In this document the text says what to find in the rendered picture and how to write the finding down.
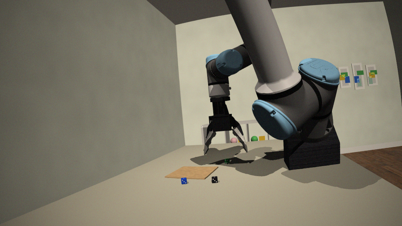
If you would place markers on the tan mat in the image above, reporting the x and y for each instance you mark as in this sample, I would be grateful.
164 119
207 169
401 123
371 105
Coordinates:
189 172

